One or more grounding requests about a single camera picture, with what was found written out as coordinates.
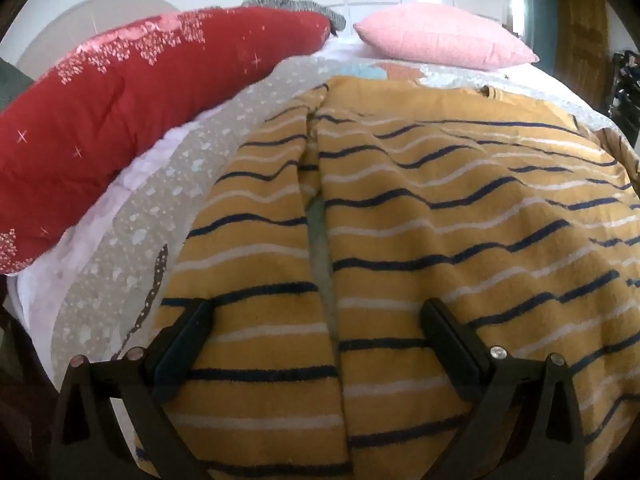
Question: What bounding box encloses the pink pillow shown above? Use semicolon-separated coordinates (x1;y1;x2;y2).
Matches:
353;2;541;72

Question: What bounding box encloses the dark cluttered shelf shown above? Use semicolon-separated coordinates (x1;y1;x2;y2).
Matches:
607;50;640;146

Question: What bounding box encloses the dark teal door panel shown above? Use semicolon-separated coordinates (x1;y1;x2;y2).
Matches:
507;0;558;68

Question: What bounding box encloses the yellow striped sweater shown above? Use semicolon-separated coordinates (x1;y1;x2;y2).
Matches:
135;76;640;480

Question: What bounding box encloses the white rounded headboard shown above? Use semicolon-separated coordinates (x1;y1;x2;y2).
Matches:
15;0;183;81

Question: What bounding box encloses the grey knitted garment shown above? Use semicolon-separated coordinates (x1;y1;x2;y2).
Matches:
241;0;347;36

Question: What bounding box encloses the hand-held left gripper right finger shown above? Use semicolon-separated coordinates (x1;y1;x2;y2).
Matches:
419;298;586;480

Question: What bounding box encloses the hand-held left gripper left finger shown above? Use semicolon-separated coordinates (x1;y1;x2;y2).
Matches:
50;298;216;480

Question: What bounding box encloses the teal cushion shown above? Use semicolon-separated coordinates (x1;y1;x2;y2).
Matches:
0;57;36;111

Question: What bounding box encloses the wooden door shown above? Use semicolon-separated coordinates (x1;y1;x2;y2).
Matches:
555;0;611;111

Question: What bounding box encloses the red floral quilt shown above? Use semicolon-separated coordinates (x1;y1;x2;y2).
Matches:
0;8;333;276

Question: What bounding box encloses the patterned quilted blanket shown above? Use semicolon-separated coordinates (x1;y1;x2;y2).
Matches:
50;55;640;391

